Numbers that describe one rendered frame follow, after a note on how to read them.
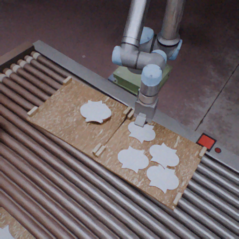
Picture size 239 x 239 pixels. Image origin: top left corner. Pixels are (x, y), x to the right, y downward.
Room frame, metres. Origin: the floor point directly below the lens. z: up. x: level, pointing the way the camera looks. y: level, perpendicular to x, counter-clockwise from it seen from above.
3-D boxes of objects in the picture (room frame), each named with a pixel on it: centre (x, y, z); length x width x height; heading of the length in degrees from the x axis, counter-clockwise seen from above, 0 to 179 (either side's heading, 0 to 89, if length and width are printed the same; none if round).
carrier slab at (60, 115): (0.85, 0.22, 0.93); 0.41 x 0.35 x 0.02; 61
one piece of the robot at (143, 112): (0.75, -0.09, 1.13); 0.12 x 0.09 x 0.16; 160
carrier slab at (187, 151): (0.65, -0.14, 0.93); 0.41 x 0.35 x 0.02; 60
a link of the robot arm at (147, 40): (1.24, -0.07, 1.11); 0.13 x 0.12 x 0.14; 77
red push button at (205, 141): (0.74, -0.41, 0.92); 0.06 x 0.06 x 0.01; 56
